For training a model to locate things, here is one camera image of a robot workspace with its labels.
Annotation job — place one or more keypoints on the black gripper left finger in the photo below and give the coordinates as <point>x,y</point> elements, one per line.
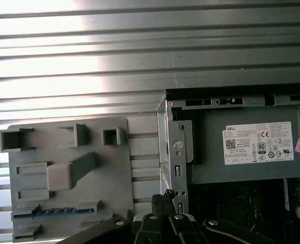
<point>147,228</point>

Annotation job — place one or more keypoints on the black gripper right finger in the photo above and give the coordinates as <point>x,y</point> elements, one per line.
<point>180,228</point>

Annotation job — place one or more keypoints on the green RAM stick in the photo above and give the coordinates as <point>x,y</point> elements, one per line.
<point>58,212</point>

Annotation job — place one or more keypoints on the grey plastic parts rack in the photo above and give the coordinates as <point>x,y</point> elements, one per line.
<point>109,178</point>

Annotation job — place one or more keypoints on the green motherboard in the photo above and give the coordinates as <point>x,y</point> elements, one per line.
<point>241,203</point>

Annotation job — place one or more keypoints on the grey power supply with label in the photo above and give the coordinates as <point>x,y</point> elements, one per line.
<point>211,152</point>

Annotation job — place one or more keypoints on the black open PC case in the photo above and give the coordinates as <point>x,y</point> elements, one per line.
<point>176,142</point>

